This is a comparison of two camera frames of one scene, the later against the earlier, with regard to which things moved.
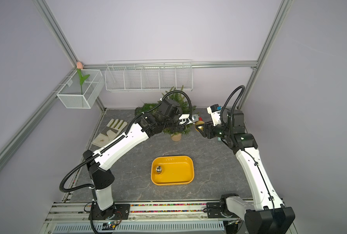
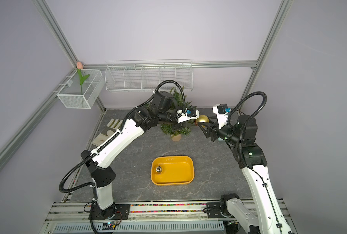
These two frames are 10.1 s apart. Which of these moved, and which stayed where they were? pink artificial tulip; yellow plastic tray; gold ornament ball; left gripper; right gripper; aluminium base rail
Moved: gold ornament ball; left gripper
Stayed: right gripper; yellow plastic tray; aluminium base rail; pink artificial tulip
